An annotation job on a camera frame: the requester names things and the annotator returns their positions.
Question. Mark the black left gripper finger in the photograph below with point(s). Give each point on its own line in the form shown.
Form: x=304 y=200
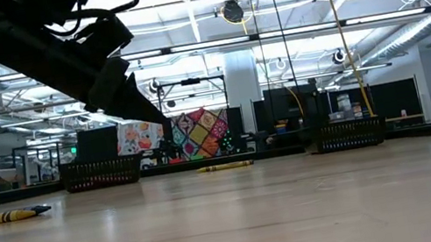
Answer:
x=124 y=108
x=141 y=100

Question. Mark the black slotted plastic basket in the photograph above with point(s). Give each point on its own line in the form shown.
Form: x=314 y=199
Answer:
x=347 y=135
x=100 y=174

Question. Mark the blue crayon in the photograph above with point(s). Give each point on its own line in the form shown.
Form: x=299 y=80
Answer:
x=42 y=209

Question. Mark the small white robot arm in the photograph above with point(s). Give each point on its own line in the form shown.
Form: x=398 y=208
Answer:
x=45 y=169

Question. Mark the floral cloth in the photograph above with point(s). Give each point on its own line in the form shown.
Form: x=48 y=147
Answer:
x=137 y=143

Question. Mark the black screen panel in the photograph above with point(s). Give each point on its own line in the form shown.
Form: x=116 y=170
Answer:
x=97 y=144

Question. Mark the black metal rig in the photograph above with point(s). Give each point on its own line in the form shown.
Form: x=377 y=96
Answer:
x=190 y=81

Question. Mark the colourful patchwork quilt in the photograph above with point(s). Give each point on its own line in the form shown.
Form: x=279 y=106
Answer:
x=200 y=134

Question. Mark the white building column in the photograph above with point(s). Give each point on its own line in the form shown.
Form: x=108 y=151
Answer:
x=243 y=89

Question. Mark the long ceiling light bar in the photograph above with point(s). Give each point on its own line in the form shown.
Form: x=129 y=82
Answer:
x=249 y=37

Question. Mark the blue box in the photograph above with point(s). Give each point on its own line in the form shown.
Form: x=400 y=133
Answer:
x=281 y=128

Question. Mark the black cabinet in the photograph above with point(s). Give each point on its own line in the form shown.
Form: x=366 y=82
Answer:
x=284 y=104

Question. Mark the stacked plastic containers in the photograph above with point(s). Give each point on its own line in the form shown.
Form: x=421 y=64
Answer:
x=344 y=105

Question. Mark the black partition panel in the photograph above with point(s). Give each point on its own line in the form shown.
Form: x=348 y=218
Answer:
x=394 y=98

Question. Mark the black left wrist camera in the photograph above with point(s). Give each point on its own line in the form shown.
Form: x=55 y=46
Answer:
x=112 y=37

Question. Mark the black aluminium table frame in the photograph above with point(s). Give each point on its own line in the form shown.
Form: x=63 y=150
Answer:
x=11 y=196

